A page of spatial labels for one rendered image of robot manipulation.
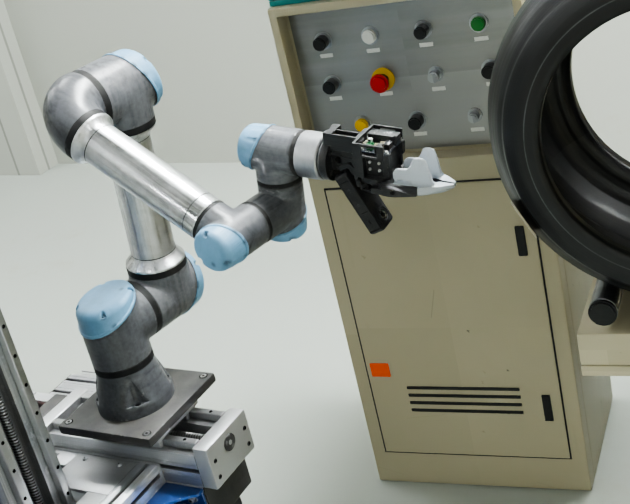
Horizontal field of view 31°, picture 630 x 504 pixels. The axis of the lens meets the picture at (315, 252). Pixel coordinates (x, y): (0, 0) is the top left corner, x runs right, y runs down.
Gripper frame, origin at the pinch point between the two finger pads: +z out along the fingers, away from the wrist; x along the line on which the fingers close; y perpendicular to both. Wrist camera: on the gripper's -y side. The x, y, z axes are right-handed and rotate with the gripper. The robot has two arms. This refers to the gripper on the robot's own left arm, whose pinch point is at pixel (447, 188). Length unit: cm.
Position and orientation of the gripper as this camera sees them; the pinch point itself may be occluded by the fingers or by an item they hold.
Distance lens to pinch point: 173.5
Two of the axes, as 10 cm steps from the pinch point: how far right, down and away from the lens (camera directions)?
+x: 4.8, -4.9, 7.3
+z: 8.7, 1.8, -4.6
